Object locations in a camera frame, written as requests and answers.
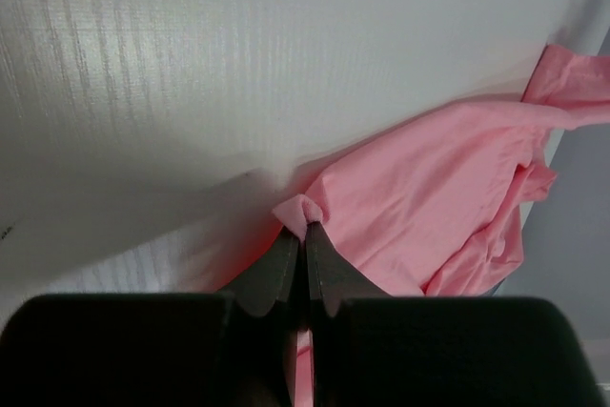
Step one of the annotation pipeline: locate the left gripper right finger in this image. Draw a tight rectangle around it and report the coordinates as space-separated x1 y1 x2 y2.
304 223 603 406

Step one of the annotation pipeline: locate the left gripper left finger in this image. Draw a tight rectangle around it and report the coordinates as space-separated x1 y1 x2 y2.
1 231 299 406

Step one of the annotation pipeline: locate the pink t shirt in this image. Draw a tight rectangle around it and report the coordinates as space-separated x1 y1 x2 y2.
274 45 609 406

